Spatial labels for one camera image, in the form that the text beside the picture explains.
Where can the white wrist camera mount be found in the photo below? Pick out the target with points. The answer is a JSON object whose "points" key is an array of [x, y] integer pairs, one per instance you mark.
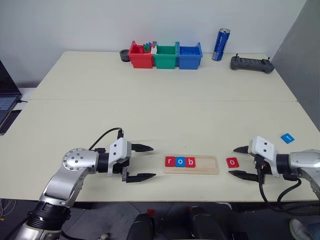
{"points": [[118, 150], [262, 147]]}

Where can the red letter tile b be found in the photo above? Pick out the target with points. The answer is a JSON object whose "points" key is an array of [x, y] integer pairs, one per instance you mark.
{"points": [[190, 162]]}

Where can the blue letter tile o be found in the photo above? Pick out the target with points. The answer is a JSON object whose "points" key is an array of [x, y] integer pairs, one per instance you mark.
{"points": [[180, 162]]}

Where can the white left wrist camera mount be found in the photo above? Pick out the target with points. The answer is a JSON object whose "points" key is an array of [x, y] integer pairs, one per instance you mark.
{"points": [[118, 150]]}

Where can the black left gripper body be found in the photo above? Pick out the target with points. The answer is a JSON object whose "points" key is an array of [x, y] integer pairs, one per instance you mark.
{"points": [[120, 167]]}

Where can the green plastic storage bin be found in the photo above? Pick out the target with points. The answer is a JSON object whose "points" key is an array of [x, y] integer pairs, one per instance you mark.
{"points": [[165, 61]]}

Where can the narrow dark rounded shape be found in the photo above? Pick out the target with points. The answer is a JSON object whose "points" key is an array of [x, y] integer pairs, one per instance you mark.
{"points": [[141, 227]]}

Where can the grey handheld remote controller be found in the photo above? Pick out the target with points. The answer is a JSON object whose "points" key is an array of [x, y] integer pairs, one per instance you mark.
{"points": [[251, 65]]}

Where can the dark round cup holder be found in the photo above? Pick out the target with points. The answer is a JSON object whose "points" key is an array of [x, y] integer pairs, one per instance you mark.
{"points": [[124, 57]]}

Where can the grey white sneaker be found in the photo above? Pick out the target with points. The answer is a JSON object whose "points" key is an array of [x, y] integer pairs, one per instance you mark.
{"points": [[298, 228]]}

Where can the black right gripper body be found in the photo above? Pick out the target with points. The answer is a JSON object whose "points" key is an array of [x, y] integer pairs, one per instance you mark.
{"points": [[261, 166]]}

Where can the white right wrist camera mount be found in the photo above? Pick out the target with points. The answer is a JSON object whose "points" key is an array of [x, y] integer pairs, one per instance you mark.
{"points": [[262, 147]]}

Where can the red plastic storage bin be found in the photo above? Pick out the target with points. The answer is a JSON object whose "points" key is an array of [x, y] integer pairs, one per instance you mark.
{"points": [[141, 61]]}

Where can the white plastic piece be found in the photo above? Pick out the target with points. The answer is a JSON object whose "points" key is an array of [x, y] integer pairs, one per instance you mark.
{"points": [[153, 50]]}

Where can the wooden letter tray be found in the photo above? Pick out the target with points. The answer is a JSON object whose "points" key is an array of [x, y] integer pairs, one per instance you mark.
{"points": [[207, 163]]}

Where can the small green toy brick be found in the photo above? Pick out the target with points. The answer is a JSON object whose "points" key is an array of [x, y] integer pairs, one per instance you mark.
{"points": [[146, 48]]}

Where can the red letter tile o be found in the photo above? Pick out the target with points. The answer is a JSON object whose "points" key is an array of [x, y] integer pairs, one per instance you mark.
{"points": [[232, 162]]}

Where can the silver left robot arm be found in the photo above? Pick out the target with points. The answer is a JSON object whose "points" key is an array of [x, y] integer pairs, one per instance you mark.
{"points": [[77, 161]]}

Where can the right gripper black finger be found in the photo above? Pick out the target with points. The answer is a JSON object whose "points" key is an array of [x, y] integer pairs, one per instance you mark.
{"points": [[243, 175], [242, 150]]}

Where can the blue plastic storage bin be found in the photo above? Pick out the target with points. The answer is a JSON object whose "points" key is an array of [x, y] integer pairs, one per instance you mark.
{"points": [[189, 61]]}

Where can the tall blue drink can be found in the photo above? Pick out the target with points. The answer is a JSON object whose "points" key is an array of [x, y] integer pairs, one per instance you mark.
{"points": [[220, 45]]}

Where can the dark open laptop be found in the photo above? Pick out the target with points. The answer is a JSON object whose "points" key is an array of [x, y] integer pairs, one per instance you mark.
{"points": [[7, 85]]}

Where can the broad dark rounded shape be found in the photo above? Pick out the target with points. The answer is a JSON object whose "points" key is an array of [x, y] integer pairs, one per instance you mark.
{"points": [[203, 223]]}

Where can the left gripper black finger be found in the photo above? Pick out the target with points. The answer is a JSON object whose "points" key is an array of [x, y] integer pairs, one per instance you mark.
{"points": [[141, 177], [142, 148]]}

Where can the red letter tile r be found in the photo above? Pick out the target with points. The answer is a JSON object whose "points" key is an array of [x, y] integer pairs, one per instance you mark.
{"points": [[170, 161]]}

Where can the red floor tape piece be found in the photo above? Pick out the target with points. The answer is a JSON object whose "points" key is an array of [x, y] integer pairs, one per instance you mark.
{"points": [[151, 212]]}

